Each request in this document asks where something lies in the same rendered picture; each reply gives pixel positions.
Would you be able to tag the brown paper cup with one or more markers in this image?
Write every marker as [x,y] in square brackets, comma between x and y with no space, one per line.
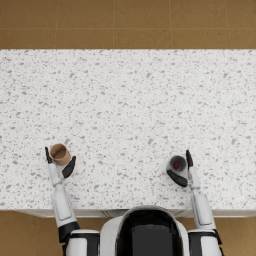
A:
[60,154]

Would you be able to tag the grey cup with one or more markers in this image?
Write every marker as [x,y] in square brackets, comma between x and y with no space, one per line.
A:
[177,163]

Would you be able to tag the red berry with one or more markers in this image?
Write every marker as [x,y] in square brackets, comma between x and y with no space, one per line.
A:
[176,165]

